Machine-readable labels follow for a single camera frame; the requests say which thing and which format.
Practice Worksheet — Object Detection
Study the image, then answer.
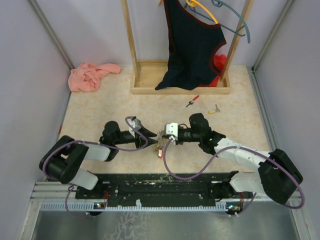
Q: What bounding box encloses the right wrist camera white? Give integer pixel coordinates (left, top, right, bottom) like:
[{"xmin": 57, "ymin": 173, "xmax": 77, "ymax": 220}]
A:
[{"xmin": 164, "ymin": 122, "xmax": 178, "ymax": 135}]

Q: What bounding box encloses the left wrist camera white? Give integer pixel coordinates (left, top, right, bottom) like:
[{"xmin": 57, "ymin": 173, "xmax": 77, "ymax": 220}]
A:
[{"xmin": 126, "ymin": 116, "xmax": 142, "ymax": 137}]

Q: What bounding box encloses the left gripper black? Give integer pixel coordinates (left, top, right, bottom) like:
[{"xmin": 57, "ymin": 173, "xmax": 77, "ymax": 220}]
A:
[{"xmin": 114, "ymin": 124, "xmax": 158, "ymax": 149}]

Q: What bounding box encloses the wooden clothes rack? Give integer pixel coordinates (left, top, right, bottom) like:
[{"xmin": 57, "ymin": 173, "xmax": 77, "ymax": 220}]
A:
[{"xmin": 121, "ymin": 0, "xmax": 254, "ymax": 95}]

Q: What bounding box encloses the slotted cable duct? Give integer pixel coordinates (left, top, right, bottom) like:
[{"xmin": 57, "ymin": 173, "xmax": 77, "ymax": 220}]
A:
[{"xmin": 39, "ymin": 201, "xmax": 243, "ymax": 213}]

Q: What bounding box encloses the key with yellow tag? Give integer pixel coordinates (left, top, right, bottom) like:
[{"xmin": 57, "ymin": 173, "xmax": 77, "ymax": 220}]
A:
[{"xmin": 207, "ymin": 104, "xmax": 221, "ymax": 115}]

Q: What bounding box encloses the yellow hanger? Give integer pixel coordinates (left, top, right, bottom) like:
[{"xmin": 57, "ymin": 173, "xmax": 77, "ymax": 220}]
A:
[{"xmin": 158, "ymin": 0, "xmax": 221, "ymax": 29}]

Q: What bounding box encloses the pink cloth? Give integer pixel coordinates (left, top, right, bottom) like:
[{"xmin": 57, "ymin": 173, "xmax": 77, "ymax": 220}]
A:
[{"xmin": 68, "ymin": 62, "xmax": 122, "ymax": 92}]

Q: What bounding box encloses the large keyring with rings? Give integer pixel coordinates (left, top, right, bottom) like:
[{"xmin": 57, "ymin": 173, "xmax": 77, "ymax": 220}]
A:
[{"xmin": 153, "ymin": 130, "xmax": 168, "ymax": 157}]

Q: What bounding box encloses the red cloth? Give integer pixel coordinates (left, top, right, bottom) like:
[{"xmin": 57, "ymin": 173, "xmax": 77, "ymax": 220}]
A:
[{"xmin": 199, "ymin": 54, "xmax": 227, "ymax": 88}]

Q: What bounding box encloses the key with red strap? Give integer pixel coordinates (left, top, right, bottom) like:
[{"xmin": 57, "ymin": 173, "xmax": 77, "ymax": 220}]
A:
[{"xmin": 185, "ymin": 95, "xmax": 200, "ymax": 108}]

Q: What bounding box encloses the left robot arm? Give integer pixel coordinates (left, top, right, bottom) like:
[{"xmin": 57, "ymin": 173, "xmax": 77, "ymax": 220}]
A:
[{"xmin": 39, "ymin": 116, "xmax": 158, "ymax": 199}]

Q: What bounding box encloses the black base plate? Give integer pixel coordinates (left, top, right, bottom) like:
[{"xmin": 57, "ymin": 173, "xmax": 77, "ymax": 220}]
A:
[{"xmin": 75, "ymin": 171, "xmax": 253, "ymax": 208}]

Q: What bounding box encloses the purple cable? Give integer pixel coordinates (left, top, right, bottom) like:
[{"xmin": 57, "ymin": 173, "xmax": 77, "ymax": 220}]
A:
[
  {"xmin": 42, "ymin": 116, "xmax": 149, "ymax": 221},
  {"xmin": 162, "ymin": 139, "xmax": 306, "ymax": 217}
]

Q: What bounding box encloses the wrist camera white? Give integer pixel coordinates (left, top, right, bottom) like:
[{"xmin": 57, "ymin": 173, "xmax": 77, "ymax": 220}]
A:
[
  {"xmin": 164, "ymin": 122, "xmax": 178, "ymax": 135},
  {"xmin": 126, "ymin": 116, "xmax": 142, "ymax": 137}
]

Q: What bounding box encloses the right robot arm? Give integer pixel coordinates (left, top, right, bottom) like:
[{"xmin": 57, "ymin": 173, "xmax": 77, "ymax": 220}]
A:
[{"xmin": 163, "ymin": 113, "xmax": 305, "ymax": 208}]

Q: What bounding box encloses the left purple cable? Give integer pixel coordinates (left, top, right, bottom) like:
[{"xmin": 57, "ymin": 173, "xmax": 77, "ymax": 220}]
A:
[{"xmin": 42, "ymin": 116, "xmax": 149, "ymax": 221}]

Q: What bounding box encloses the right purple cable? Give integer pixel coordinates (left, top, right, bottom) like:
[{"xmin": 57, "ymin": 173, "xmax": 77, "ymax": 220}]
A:
[{"xmin": 162, "ymin": 139, "xmax": 306, "ymax": 217}]

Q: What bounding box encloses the key with red tag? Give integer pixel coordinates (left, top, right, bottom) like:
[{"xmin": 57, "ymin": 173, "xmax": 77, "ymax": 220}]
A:
[{"xmin": 157, "ymin": 148, "xmax": 163, "ymax": 159}]

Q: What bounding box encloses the grey-blue hanger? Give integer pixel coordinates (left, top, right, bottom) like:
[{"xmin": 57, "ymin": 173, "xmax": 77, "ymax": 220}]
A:
[{"xmin": 184, "ymin": 0, "xmax": 253, "ymax": 44}]

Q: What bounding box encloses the dark navy tank top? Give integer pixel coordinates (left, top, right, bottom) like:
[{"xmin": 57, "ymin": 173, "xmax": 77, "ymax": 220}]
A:
[{"xmin": 155, "ymin": 2, "xmax": 227, "ymax": 91}]

